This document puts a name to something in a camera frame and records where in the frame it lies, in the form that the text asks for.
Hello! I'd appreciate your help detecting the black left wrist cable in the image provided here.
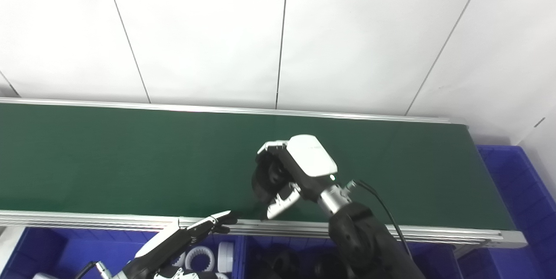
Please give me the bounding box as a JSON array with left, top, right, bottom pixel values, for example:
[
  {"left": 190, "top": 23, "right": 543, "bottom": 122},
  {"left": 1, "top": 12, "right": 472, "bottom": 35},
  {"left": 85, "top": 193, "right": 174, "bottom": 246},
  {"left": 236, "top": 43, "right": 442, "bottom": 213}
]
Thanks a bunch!
[{"left": 73, "top": 260, "right": 114, "bottom": 279}]

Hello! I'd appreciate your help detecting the blue bin with black parts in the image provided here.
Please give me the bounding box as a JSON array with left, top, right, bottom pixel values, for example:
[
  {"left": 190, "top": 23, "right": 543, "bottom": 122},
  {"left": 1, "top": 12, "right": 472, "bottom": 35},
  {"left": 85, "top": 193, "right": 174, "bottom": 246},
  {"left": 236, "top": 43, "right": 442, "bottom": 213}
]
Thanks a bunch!
[{"left": 237, "top": 235, "right": 464, "bottom": 279}]

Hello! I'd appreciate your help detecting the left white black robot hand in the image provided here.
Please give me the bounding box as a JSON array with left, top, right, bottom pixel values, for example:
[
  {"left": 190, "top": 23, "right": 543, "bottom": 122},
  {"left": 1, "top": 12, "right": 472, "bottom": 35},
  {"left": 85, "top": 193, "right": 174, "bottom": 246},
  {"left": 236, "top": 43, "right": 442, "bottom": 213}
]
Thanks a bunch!
[{"left": 125, "top": 210, "right": 238, "bottom": 279}]

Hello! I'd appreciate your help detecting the green conveyor belt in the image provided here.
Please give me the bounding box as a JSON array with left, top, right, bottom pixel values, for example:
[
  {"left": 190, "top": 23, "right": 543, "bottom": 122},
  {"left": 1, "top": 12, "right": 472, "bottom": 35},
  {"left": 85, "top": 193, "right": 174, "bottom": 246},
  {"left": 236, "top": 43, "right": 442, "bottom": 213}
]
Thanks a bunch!
[{"left": 0, "top": 98, "right": 528, "bottom": 249}]

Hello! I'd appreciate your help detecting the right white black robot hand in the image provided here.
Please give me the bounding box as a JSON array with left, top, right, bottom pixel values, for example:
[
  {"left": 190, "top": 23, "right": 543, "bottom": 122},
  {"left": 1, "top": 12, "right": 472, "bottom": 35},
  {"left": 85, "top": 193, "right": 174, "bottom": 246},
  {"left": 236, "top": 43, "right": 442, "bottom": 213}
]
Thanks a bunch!
[{"left": 255, "top": 134, "right": 338, "bottom": 220}]

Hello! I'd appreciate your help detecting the black cylindrical part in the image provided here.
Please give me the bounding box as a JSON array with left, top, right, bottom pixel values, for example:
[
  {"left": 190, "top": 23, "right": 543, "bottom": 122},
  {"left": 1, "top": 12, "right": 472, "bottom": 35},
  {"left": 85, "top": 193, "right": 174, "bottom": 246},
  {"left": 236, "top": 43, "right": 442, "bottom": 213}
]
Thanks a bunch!
[
  {"left": 260, "top": 251, "right": 301, "bottom": 279},
  {"left": 251, "top": 155, "right": 292, "bottom": 206}
]

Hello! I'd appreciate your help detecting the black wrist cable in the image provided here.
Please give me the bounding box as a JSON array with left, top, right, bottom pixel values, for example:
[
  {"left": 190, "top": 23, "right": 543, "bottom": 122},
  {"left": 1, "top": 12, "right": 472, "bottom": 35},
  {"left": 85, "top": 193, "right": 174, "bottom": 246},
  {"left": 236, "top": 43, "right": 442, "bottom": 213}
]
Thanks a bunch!
[
  {"left": 343, "top": 179, "right": 414, "bottom": 263},
  {"left": 73, "top": 260, "right": 114, "bottom": 279}
]

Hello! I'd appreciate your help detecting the blue bin with white rings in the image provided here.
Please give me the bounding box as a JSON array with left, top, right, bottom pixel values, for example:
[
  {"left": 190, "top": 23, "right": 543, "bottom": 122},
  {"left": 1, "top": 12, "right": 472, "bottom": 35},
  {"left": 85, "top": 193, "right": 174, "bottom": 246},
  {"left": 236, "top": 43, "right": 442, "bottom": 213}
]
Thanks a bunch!
[{"left": 0, "top": 226, "right": 245, "bottom": 279}]

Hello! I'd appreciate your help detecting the empty large blue bin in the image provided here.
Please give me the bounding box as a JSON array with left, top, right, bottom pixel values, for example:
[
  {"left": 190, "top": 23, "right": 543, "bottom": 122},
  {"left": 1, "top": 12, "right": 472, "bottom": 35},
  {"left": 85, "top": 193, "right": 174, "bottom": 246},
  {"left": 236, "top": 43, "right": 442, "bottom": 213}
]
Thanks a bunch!
[{"left": 456, "top": 145, "right": 556, "bottom": 279}]

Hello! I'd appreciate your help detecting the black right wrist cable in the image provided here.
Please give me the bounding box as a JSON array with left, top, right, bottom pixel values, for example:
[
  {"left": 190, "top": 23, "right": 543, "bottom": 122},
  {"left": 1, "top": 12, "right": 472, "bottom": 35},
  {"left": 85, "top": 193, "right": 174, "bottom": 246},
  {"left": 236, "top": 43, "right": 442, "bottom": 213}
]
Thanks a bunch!
[{"left": 343, "top": 179, "right": 414, "bottom": 263}]

